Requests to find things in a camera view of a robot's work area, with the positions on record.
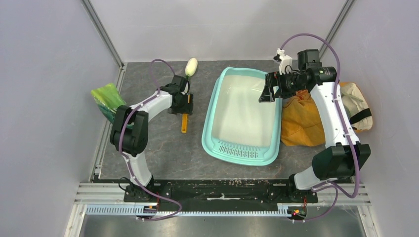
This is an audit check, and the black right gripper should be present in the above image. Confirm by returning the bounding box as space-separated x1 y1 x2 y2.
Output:
258 70 306 102

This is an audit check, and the teal plastic litter box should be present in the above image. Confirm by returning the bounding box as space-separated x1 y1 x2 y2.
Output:
202 67 282 166

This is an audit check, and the green litter bag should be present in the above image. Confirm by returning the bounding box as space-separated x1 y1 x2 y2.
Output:
90 82 128 124

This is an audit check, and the orange plastic scoop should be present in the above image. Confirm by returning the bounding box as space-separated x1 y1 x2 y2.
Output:
181 114 188 134

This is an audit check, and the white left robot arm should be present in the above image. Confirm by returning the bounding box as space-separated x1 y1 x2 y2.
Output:
110 75 193 202

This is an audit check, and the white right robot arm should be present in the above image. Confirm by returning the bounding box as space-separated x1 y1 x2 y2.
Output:
258 48 371 202

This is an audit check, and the white toy radish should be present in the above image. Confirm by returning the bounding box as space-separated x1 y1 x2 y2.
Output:
185 58 198 77

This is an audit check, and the orange cloth bag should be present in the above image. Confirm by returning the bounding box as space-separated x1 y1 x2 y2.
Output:
281 82 373 147

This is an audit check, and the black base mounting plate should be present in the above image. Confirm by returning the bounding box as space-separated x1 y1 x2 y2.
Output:
124 178 319 212

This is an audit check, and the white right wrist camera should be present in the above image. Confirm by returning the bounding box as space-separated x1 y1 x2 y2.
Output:
273 48 293 75

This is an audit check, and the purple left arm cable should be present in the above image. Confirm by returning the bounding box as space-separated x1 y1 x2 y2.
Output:
118 59 183 223

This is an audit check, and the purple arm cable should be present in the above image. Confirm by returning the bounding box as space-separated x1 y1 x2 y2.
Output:
280 33 361 223
118 59 183 223

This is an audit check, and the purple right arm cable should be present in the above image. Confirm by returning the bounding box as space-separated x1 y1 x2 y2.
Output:
280 33 361 223

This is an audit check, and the white slotted cable duct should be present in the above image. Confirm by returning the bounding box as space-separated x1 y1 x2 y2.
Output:
85 204 292 217

